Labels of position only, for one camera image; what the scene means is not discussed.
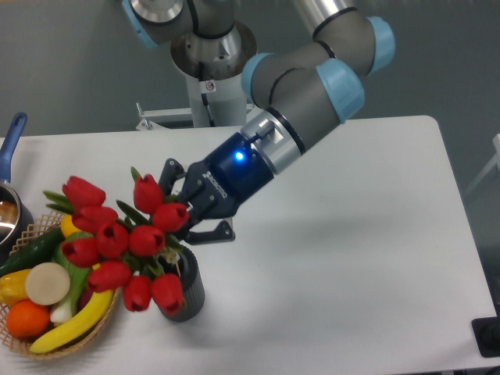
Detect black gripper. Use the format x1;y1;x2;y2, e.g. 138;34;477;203
158;133;273;245

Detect dark grey ribbed vase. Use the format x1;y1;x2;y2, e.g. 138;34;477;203
159;247;205;323

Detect red tulip bouquet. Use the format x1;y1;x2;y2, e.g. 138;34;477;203
44;169;190;313

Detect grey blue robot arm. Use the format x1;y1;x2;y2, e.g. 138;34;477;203
122;1;395;245

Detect yellow lemon squash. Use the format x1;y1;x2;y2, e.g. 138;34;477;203
60;214;81;238

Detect yellow banana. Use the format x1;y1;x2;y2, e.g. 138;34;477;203
30;290;115;354

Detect dark red vegetable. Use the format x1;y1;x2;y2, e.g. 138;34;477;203
78;288;93;311

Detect green cucumber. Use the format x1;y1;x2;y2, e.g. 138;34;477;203
1;227;65;277

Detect beige round slice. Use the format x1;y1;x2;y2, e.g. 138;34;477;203
25;262;70;305

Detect green bok choy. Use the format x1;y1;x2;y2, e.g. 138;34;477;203
50;231;91;327

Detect yellow bell pepper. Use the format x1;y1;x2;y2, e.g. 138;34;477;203
0;269;31;306

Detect orange fruit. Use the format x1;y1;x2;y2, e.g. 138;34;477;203
5;300;50;338

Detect black device at edge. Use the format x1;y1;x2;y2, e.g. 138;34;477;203
471;316;499;358

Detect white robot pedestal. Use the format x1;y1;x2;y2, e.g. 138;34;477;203
137;20;257;130

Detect blue handled saucepan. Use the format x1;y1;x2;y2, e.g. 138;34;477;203
1;112;34;264

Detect white frame at right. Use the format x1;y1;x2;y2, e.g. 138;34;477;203
464;134;499;198

